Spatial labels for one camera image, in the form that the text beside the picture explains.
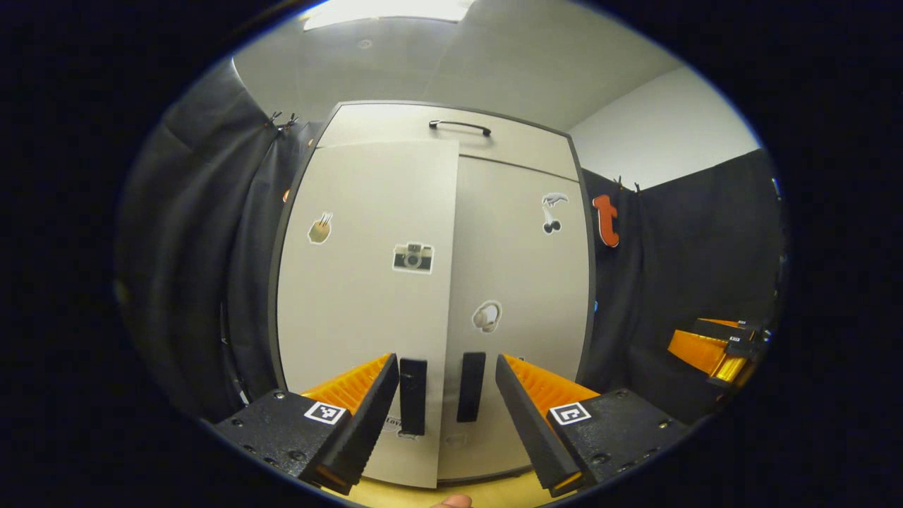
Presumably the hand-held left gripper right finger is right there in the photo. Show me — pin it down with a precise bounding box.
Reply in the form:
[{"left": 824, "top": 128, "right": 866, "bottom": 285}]
[{"left": 494, "top": 353, "right": 693, "bottom": 497}]

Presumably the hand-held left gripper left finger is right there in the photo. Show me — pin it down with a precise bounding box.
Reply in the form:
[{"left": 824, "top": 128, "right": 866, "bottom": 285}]
[{"left": 212, "top": 353, "right": 401, "bottom": 495}]

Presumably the white cabinet door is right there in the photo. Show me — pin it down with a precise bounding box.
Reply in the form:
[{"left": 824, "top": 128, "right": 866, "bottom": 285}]
[
  {"left": 277, "top": 139, "right": 461, "bottom": 489},
  {"left": 437, "top": 155, "right": 593, "bottom": 483}
]

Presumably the white cabinet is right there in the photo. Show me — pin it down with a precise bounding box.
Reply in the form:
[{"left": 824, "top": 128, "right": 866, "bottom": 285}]
[{"left": 268, "top": 100, "right": 599, "bottom": 488}]

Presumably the white cabinet drawer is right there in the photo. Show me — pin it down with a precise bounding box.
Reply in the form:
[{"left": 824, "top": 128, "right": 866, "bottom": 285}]
[{"left": 316, "top": 102, "right": 581, "bottom": 183}]

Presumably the black backdrop cloth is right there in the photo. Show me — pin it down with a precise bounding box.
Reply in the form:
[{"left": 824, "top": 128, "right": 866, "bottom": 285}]
[
  {"left": 116, "top": 60, "right": 325, "bottom": 424},
  {"left": 578, "top": 148, "right": 787, "bottom": 424}
]

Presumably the ceiling light panel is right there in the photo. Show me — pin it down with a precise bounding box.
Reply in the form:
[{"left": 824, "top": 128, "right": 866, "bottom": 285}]
[{"left": 302, "top": 0, "right": 475, "bottom": 31}]

